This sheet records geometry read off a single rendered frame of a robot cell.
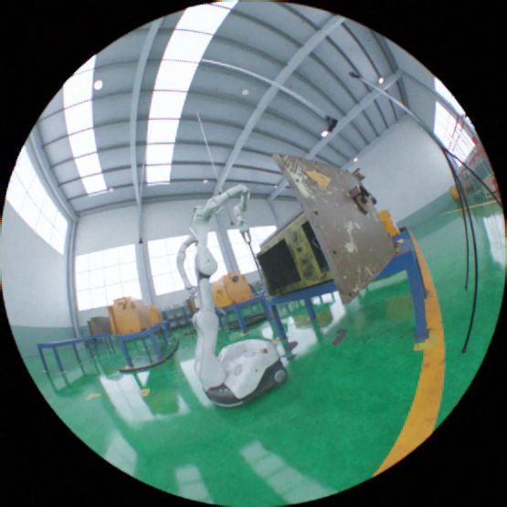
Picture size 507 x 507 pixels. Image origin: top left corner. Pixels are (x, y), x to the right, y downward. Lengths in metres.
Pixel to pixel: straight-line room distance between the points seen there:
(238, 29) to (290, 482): 9.41
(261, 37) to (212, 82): 3.17
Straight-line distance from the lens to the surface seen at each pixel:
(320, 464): 0.86
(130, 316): 3.44
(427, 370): 1.11
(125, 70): 8.52
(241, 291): 3.66
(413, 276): 1.14
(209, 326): 1.11
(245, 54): 8.59
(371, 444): 0.87
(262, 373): 1.16
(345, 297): 0.46
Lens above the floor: 0.80
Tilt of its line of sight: 13 degrees up
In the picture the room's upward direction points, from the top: 20 degrees counter-clockwise
